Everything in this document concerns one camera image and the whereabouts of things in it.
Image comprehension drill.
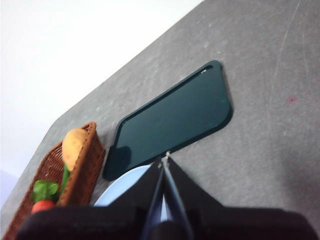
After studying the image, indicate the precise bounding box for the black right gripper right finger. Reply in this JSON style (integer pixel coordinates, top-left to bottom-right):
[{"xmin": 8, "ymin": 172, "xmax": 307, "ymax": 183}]
[{"xmin": 163, "ymin": 152, "xmax": 320, "ymax": 240}]

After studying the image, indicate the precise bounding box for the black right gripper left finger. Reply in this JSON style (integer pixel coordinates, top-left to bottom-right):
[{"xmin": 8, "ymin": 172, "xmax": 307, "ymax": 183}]
[{"xmin": 14, "ymin": 157, "xmax": 165, "ymax": 240}]

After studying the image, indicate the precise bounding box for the blue round plate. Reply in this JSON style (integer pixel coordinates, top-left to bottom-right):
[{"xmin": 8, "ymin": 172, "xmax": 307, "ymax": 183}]
[{"xmin": 93, "ymin": 164, "xmax": 174, "ymax": 223}]

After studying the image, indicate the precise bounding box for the orange carrot with green leaves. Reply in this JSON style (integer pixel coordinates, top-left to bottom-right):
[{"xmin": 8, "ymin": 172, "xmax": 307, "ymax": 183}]
[{"xmin": 31, "ymin": 179, "xmax": 61, "ymax": 215}]

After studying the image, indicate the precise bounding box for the brown wicker basket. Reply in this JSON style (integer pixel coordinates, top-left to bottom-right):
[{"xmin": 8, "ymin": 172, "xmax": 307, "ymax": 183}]
[{"xmin": 0, "ymin": 121, "xmax": 107, "ymax": 240}]

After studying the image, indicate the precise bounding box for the green pepper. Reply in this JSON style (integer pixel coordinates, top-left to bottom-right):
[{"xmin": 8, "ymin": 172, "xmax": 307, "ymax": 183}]
[{"xmin": 61, "ymin": 163, "xmax": 71, "ymax": 194}]

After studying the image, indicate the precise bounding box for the yellow-brown potato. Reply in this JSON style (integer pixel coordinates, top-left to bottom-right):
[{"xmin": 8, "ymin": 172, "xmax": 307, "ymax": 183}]
[{"xmin": 61, "ymin": 128, "xmax": 88, "ymax": 172}]

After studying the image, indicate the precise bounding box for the dark green cutting board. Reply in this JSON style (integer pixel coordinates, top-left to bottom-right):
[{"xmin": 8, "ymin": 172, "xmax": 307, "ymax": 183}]
[{"xmin": 102, "ymin": 59, "xmax": 234, "ymax": 182}]

